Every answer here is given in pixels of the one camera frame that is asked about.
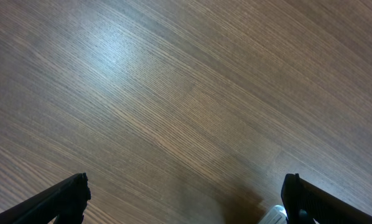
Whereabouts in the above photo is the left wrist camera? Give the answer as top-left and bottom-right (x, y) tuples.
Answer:
(258, 205), (287, 224)

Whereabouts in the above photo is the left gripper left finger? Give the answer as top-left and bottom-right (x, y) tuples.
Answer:
(0, 173), (91, 224)

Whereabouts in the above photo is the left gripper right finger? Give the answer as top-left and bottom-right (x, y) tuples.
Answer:
(281, 174), (372, 224)

